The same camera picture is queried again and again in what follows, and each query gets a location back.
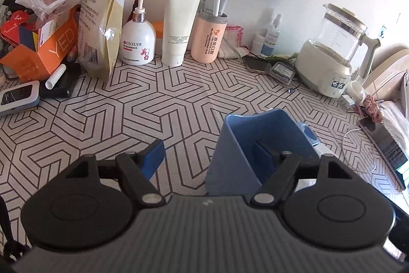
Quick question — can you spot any black flat case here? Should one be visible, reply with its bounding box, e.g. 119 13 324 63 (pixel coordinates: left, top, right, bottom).
40 62 81 99

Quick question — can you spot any pink toothbrush holder cup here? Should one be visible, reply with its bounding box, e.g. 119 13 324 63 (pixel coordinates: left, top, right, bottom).
191 10 228 64

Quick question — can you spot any small white spray bottle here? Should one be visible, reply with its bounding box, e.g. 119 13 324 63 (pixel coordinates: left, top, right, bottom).
260 14 282 57

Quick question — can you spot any white cream tube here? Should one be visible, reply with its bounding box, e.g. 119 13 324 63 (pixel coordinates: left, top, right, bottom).
162 0 200 67

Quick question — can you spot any beige powder bag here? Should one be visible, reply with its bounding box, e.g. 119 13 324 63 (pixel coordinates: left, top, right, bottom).
78 0 125 82

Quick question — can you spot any grey white small device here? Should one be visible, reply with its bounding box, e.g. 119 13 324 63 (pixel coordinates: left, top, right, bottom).
0 80 40 116

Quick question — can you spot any black tablet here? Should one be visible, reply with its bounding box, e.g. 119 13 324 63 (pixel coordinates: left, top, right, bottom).
358 117 408 190

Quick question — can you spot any orange cardboard box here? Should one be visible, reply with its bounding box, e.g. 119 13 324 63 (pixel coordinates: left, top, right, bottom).
1 5 80 82

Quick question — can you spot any white pink-edged cloth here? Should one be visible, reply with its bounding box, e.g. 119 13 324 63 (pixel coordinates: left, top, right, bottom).
218 25 249 59

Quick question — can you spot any glass electric kettle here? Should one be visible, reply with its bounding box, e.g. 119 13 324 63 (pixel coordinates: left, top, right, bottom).
295 3 381 98

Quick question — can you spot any white pump lotion bottle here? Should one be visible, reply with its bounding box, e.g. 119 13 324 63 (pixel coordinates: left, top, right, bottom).
119 0 156 66

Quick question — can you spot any pink crochet flower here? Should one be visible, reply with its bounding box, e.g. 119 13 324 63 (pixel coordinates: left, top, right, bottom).
362 95 383 123

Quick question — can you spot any white small tube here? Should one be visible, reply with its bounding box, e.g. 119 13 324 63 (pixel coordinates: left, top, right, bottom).
44 64 66 90

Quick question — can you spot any beige round cushion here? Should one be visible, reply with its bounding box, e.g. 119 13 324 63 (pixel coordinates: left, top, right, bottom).
362 49 408 101

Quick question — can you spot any black smartphone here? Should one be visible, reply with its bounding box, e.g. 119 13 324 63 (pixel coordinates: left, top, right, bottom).
242 56 272 75

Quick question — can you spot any small clear plastic box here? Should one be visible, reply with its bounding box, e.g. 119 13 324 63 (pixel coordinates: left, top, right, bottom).
269 62 295 84

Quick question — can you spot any small white pill bottle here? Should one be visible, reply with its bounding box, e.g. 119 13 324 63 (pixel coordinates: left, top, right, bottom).
250 34 265 56

